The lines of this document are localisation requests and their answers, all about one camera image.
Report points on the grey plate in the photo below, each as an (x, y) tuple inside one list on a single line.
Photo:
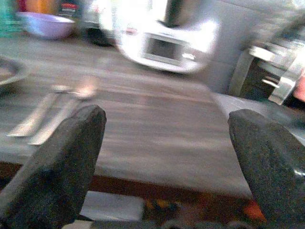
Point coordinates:
[(10, 71)]

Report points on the teal container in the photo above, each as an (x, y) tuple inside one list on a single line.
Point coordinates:
[(7, 16)]

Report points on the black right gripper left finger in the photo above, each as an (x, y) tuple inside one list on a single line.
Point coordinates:
[(54, 167)]

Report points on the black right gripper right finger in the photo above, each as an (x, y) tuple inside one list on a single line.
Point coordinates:
[(274, 162)]

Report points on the white kitchen appliance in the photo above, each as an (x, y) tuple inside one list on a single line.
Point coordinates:
[(166, 40)]

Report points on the orange container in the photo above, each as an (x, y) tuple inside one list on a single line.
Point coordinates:
[(46, 6)]

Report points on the lilac plastic bowl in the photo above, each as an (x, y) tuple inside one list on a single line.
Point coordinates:
[(48, 25)]

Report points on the silver spoon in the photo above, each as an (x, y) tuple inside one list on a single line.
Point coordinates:
[(62, 114)]

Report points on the dark labelled jar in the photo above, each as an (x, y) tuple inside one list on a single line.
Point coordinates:
[(70, 12)]

